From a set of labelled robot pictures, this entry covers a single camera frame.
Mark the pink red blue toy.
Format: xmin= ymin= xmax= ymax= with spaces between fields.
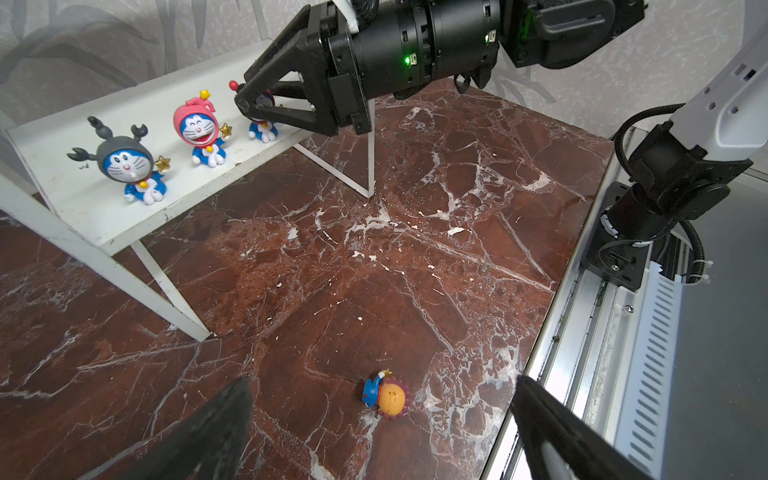
xmin=173 ymin=90 xmax=227 ymax=168

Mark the red black blue toy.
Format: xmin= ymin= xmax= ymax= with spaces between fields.
xmin=235 ymin=90 xmax=279 ymax=143

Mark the white two-tier shelf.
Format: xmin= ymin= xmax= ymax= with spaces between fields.
xmin=0 ymin=38 xmax=378 ymax=343

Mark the grey blue penguin toy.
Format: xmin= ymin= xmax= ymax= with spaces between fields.
xmin=67 ymin=116 xmax=167 ymax=205

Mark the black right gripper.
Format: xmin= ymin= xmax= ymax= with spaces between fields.
xmin=234 ymin=2 xmax=373 ymax=137

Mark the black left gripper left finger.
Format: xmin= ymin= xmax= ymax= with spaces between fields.
xmin=123 ymin=377 xmax=253 ymax=479

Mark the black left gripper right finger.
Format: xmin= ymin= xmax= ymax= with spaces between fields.
xmin=511 ymin=375 xmax=649 ymax=479

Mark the orange blue round toy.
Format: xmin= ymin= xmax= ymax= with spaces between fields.
xmin=362 ymin=370 xmax=412 ymax=420

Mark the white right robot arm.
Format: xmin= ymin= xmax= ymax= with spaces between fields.
xmin=233 ymin=1 xmax=767 ymax=287

